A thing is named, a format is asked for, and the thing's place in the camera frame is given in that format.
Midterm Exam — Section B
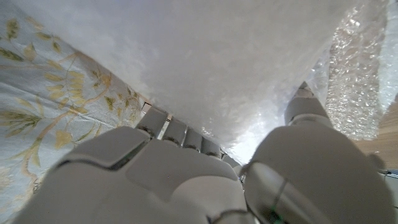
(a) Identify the clear bubble wrap roll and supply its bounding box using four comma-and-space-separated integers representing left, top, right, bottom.
9, 0, 389, 166

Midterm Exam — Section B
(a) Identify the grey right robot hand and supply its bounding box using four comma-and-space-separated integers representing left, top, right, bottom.
12, 81, 396, 224

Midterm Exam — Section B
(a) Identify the floral butterfly backdrop cloth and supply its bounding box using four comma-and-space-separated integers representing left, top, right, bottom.
0, 0, 153, 224

